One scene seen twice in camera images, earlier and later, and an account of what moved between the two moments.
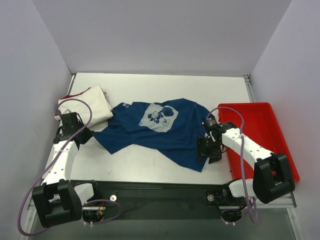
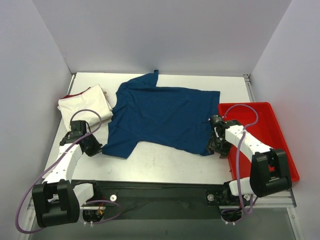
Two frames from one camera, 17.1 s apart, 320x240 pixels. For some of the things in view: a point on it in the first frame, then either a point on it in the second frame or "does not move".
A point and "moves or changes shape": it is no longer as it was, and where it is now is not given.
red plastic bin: (260, 125) does not move
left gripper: (81, 136) → (92, 146)
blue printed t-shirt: (173, 125) moves or changes shape
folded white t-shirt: (96, 98) does not move
